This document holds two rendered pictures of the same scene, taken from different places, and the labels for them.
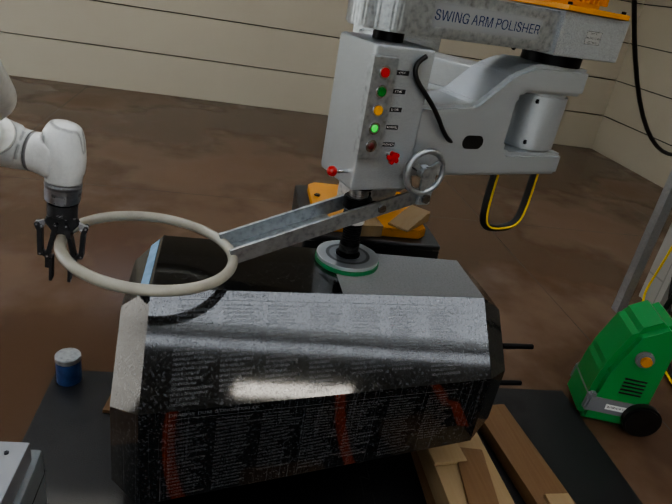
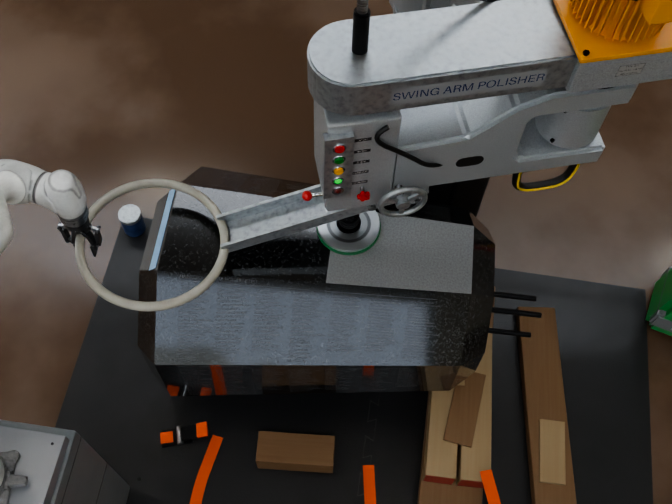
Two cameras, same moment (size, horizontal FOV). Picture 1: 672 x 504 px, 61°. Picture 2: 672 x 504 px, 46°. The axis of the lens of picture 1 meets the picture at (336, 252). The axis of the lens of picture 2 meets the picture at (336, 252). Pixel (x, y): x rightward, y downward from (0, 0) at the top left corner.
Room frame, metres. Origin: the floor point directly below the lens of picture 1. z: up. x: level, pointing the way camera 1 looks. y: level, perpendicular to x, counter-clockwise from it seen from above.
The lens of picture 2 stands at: (0.42, -0.44, 3.20)
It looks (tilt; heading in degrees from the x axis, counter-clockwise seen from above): 62 degrees down; 19
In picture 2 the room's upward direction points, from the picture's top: 2 degrees clockwise
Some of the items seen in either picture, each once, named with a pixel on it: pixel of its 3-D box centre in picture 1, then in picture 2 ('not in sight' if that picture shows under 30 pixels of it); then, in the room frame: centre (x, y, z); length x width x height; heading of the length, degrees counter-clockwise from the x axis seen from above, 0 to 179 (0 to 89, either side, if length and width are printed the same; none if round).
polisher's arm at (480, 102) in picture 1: (474, 127); (485, 129); (1.92, -0.38, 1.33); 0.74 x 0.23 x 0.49; 121
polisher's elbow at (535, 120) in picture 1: (532, 117); (574, 105); (2.07, -0.61, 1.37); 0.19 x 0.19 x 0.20
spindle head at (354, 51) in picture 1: (395, 118); (381, 136); (1.77, -0.11, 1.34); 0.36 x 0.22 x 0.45; 121
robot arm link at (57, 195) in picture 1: (63, 191); (72, 212); (1.34, 0.73, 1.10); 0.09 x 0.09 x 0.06
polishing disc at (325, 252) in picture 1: (347, 255); (348, 224); (1.73, -0.04, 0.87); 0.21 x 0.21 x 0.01
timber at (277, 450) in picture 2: not in sight; (296, 452); (1.12, -0.07, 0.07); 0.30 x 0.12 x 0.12; 107
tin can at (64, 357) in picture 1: (68, 367); (132, 220); (1.83, 1.02, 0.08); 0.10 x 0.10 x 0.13
